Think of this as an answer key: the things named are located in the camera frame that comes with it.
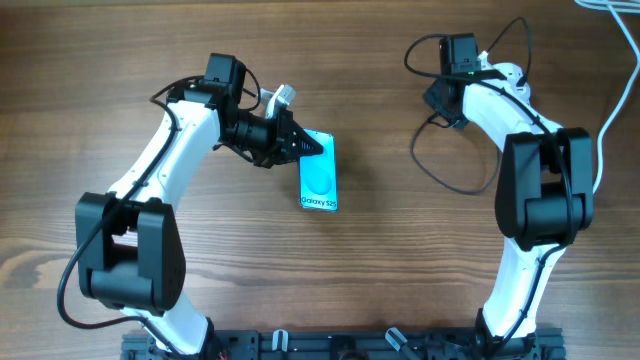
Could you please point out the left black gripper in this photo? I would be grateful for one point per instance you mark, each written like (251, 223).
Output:
(284, 140)

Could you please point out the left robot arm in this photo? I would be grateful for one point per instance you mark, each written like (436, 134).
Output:
(129, 253)

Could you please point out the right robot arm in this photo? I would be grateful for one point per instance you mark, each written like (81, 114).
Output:
(543, 195)

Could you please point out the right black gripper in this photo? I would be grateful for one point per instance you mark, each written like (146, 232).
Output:
(441, 100)

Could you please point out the teal Galaxy S25 smartphone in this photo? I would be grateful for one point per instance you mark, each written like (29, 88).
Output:
(318, 175)

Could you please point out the white power strip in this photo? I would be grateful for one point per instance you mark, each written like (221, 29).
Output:
(515, 76)

